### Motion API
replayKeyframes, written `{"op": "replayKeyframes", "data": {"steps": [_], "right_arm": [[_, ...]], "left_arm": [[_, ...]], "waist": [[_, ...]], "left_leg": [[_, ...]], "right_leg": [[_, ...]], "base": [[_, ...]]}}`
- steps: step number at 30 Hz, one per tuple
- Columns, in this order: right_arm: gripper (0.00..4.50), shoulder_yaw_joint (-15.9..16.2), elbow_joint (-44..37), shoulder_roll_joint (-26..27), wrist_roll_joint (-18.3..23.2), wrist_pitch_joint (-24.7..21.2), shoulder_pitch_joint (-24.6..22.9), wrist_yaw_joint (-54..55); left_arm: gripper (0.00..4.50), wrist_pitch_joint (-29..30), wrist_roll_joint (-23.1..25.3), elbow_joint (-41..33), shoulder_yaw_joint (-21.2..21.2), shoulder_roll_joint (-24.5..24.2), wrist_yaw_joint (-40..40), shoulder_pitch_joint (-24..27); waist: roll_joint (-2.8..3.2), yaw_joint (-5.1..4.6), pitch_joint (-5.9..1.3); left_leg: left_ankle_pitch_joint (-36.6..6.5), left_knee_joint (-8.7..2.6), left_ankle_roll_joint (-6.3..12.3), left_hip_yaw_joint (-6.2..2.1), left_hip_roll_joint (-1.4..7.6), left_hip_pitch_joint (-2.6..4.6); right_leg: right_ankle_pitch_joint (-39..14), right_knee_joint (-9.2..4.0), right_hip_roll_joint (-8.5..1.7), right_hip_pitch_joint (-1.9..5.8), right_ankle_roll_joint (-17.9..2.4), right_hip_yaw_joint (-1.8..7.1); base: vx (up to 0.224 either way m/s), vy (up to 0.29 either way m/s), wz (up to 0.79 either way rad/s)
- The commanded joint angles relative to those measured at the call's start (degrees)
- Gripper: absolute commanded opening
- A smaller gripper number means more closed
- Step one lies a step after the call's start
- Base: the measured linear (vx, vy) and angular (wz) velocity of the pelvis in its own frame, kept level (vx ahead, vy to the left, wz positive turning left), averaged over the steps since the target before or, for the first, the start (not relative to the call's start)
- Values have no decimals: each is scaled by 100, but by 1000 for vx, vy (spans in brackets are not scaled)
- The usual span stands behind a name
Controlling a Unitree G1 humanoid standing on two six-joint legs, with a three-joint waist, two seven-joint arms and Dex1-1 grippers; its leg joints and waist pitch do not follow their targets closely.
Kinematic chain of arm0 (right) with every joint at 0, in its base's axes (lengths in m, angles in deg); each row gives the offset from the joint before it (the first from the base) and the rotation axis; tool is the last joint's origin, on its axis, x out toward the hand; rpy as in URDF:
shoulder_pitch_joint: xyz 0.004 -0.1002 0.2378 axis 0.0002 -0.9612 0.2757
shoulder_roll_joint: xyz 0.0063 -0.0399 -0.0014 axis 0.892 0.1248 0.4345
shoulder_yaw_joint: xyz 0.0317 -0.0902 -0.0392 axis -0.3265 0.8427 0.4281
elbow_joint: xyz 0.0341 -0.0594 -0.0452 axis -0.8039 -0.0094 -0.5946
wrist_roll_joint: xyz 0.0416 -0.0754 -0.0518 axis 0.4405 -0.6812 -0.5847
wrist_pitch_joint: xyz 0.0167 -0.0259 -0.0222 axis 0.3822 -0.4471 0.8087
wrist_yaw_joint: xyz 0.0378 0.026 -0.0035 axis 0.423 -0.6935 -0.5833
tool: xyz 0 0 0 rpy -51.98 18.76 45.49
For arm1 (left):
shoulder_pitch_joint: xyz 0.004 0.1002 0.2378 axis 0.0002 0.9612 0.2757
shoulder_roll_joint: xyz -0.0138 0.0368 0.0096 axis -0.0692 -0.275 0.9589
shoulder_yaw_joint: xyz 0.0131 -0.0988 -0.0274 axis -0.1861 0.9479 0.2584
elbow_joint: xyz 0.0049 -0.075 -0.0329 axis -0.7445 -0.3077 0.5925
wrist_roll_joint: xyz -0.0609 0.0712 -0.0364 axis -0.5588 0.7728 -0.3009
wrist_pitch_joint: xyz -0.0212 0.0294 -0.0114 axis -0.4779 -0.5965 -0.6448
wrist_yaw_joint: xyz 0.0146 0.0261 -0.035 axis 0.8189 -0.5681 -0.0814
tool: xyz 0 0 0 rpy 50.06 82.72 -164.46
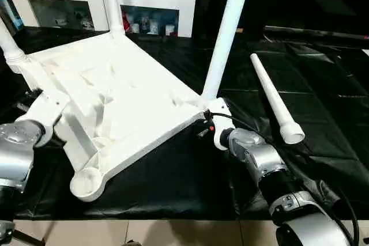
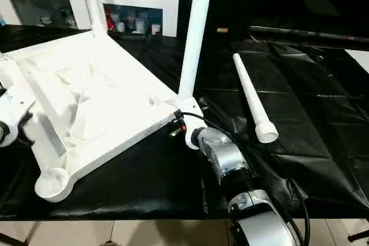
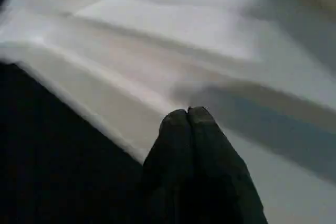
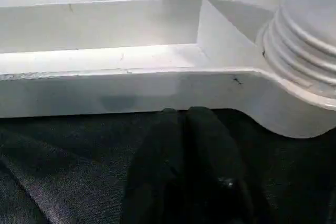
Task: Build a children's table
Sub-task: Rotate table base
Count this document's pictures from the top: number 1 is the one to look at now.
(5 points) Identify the white plastic table leg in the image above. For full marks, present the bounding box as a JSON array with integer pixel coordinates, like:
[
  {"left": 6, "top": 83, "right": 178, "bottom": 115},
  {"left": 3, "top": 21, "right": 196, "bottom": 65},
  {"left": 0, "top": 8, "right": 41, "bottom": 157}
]
[
  {"left": 249, "top": 53, "right": 306, "bottom": 145},
  {"left": 103, "top": 0, "right": 127, "bottom": 44},
  {"left": 0, "top": 17, "right": 25, "bottom": 74},
  {"left": 201, "top": 0, "right": 255, "bottom": 105}
]

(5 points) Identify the white plastic table top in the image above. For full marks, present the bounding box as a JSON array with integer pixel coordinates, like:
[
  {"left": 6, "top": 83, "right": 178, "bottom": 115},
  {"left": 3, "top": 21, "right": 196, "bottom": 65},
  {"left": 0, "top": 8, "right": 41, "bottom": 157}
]
[{"left": 17, "top": 33, "right": 210, "bottom": 203}]

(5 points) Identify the black mat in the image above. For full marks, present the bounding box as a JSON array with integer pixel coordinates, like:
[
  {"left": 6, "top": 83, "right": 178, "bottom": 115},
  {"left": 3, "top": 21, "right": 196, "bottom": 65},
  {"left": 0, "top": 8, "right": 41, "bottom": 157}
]
[{"left": 0, "top": 25, "right": 369, "bottom": 221}]

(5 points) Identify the dark metal stand leg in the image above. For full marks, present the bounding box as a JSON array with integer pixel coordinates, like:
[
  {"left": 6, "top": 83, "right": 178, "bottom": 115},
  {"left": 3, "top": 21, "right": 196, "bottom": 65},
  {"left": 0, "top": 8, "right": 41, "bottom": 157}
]
[{"left": 13, "top": 219, "right": 58, "bottom": 245}]

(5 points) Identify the light blue box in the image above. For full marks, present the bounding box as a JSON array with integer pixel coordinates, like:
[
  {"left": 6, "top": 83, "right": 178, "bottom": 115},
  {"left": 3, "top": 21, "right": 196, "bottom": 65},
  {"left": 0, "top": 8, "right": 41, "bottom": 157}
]
[{"left": 0, "top": 0, "right": 24, "bottom": 31}]

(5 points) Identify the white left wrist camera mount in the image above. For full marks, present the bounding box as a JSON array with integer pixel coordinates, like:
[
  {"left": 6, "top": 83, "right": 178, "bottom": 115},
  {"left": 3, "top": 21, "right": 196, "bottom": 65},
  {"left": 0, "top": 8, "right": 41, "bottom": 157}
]
[{"left": 16, "top": 87, "right": 73, "bottom": 148}]

